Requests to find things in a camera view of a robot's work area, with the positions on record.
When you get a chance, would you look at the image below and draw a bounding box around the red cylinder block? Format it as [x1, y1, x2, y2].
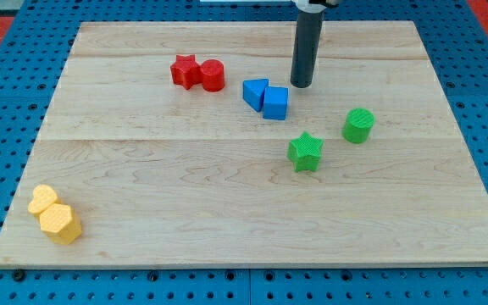
[200, 59, 225, 92]

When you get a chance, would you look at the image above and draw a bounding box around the green cylinder block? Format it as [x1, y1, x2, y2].
[342, 108, 374, 144]

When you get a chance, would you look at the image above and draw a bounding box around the yellow heart block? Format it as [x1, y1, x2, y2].
[28, 184, 61, 219]

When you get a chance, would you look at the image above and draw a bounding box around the red star block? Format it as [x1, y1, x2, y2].
[170, 54, 202, 90]

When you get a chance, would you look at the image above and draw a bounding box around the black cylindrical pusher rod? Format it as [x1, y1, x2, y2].
[291, 11, 324, 88]

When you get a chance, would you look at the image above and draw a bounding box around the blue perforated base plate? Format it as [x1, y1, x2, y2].
[0, 0, 488, 304]

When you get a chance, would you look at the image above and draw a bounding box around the green star block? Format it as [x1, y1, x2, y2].
[287, 131, 324, 172]

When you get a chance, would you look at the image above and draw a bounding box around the blue triangle block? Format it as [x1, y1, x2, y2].
[242, 79, 269, 112]

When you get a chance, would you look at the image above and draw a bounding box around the blue cube block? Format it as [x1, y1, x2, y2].
[263, 86, 288, 120]

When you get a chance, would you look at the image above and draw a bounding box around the wooden board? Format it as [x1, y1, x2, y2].
[0, 21, 488, 269]

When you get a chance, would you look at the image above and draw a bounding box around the yellow hexagon block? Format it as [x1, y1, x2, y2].
[39, 204, 82, 245]

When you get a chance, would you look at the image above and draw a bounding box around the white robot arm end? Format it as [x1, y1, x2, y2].
[291, 0, 341, 14]

